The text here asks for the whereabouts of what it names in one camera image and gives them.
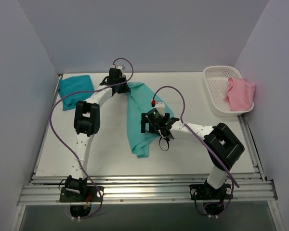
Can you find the white perforated plastic basket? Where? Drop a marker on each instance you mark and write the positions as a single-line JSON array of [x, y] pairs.
[[215, 81]]

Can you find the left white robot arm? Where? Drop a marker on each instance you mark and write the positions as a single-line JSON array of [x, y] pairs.
[[87, 121]]

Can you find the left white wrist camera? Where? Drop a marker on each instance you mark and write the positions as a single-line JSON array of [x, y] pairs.
[[121, 68]]

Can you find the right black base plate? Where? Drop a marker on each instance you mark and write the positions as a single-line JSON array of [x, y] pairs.
[[201, 192]]

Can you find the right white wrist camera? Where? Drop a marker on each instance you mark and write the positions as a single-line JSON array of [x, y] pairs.
[[159, 106]]

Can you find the mint green t shirt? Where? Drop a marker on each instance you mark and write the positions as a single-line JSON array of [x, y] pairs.
[[139, 101]]

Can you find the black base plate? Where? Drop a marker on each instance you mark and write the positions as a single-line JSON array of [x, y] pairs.
[[201, 192], [91, 194]]

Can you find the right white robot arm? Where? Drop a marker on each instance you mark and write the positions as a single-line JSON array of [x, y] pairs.
[[223, 146]]

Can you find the aluminium rail frame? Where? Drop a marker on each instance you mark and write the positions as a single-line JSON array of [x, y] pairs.
[[155, 203]]

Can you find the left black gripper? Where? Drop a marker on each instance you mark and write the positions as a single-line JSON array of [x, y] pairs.
[[121, 87]]

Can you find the folded teal t shirt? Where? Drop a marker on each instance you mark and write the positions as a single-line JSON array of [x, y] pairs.
[[75, 84]]

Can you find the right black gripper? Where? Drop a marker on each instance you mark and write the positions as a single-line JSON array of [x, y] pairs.
[[144, 122]]

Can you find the pink t shirt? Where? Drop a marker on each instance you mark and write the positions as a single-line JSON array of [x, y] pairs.
[[239, 94]]

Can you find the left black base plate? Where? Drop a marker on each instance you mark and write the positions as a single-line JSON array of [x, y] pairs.
[[91, 194]]

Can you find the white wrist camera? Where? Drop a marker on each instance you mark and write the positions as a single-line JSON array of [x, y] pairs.
[[159, 106], [121, 68]]

